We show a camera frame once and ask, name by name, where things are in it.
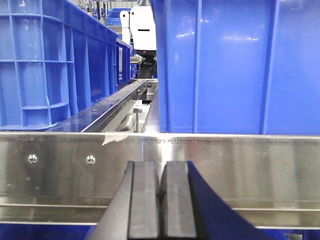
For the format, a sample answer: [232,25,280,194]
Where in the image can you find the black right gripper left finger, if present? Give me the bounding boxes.
[88,161,160,240]

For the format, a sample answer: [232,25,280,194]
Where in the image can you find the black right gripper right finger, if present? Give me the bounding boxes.
[160,161,272,240]

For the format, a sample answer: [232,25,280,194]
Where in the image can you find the large blue crate upper shelf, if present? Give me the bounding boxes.
[151,0,320,135]

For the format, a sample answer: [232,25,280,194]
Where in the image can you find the blue ribbed crate left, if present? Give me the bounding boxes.
[0,0,132,131]

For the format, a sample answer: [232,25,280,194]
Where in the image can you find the stainless steel shelf rail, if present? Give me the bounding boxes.
[0,132,320,230]

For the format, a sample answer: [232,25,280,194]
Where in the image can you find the steel shelf side rail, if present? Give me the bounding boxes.
[46,78,159,133]

